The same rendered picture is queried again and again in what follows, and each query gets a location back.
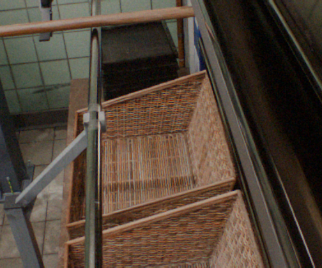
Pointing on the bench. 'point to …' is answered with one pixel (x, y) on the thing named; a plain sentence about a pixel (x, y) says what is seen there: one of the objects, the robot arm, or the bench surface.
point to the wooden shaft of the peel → (87, 22)
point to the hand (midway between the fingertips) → (39, 16)
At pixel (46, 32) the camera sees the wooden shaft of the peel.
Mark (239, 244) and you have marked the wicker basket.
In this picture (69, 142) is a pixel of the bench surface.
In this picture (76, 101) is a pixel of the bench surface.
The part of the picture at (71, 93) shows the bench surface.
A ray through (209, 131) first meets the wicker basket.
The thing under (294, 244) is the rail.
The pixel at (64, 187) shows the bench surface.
